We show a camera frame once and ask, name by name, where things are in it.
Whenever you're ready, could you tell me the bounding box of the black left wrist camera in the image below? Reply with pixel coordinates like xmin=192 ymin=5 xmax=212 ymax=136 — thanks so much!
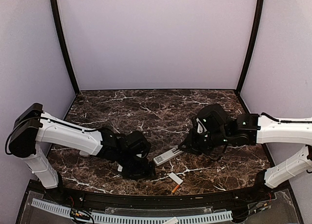
xmin=120 ymin=131 xmax=151 ymax=158

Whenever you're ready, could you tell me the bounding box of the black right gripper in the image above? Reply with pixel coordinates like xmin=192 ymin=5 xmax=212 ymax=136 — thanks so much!
xmin=178 ymin=127 xmax=230 ymax=156

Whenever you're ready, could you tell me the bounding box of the orange battery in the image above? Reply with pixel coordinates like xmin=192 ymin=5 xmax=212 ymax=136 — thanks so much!
xmin=171 ymin=184 xmax=180 ymax=194

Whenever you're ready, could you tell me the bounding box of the black right frame post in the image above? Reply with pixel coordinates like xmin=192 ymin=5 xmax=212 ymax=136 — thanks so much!
xmin=235 ymin=0 xmax=264 ymax=96

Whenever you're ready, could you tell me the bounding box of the slim white remote with QR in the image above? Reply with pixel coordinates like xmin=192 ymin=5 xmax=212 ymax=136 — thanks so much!
xmin=153 ymin=148 xmax=183 ymax=166

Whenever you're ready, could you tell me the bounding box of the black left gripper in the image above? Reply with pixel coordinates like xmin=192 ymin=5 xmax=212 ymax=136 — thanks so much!
xmin=117 ymin=150 xmax=156 ymax=179

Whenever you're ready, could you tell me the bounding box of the black left frame post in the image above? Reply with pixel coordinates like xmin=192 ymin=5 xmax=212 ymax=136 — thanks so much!
xmin=50 ymin=0 xmax=80 ymax=95

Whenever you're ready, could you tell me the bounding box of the white battery cover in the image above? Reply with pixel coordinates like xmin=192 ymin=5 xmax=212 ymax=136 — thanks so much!
xmin=163 ymin=217 xmax=179 ymax=224
xmin=169 ymin=172 xmax=183 ymax=185

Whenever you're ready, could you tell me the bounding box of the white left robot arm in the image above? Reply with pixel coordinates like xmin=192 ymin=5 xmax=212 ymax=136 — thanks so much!
xmin=5 ymin=103 xmax=156 ymax=203

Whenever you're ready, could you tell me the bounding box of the black frame post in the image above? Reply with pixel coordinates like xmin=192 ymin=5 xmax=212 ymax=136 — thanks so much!
xmin=50 ymin=0 xmax=80 ymax=95
xmin=235 ymin=0 xmax=264 ymax=96

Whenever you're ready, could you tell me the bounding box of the white remote with buttons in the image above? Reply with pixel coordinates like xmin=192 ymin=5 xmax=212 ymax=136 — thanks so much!
xmin=117 ymin=165 xmax=123 ymax=172

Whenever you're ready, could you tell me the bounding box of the white remote back side up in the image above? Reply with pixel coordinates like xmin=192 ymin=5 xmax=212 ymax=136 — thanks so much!
xmin=79 ymin=151 xmax=90 ymax=158

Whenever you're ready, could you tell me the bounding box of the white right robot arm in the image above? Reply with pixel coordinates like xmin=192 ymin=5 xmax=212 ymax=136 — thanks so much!
xmin=178 ymin=113 xmax=312 ymax=202

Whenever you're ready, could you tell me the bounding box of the white slotted cable duct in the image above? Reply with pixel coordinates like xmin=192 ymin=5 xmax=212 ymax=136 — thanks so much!
xmin=31 ymin=198 xmax=233 ymax=224

